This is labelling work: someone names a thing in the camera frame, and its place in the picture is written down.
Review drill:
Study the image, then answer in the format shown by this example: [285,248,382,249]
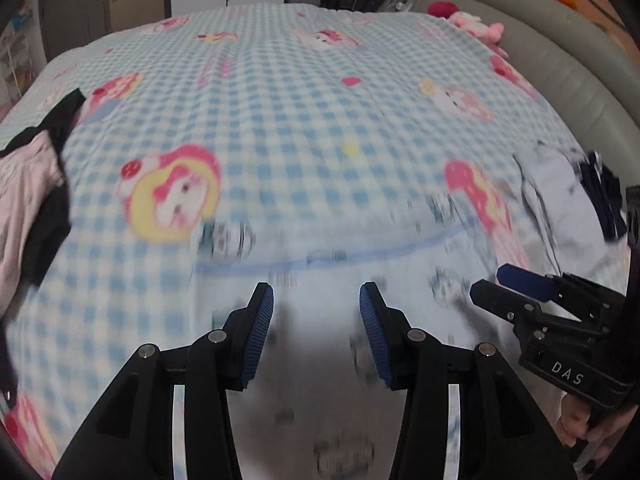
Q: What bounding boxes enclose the pink cartoon pajama garment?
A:
[0,131,63,314]

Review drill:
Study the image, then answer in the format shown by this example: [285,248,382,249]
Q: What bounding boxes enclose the folded light blue garment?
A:
[514,142,630,290]

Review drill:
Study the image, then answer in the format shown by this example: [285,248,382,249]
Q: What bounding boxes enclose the blue checkered cartoon blanket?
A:
[0,1,632,480]

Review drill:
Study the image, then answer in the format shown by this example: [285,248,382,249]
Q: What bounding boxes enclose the pink plush toy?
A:
[447,11,509,58]

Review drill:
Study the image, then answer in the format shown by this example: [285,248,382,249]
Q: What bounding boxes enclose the black garment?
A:
[0,86,89,411]

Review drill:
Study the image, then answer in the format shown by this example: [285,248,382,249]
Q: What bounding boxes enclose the light blue cartoon pajama pants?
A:
[190,192,520,479]

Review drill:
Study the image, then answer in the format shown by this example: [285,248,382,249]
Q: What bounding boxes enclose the red round plush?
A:
[426,1,459,20]

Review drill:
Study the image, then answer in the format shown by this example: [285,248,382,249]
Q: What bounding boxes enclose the person's right hand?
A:
[555,394,637,460]

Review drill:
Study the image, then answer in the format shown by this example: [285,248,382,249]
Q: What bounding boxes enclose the navy striped folded garment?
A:
[578,152,627,242]

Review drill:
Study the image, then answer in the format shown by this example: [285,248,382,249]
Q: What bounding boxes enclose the dark grey door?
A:
[38,0,112,62]

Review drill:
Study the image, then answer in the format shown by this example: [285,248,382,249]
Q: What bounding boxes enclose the grey padded headboard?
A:
[416,0,639,166]

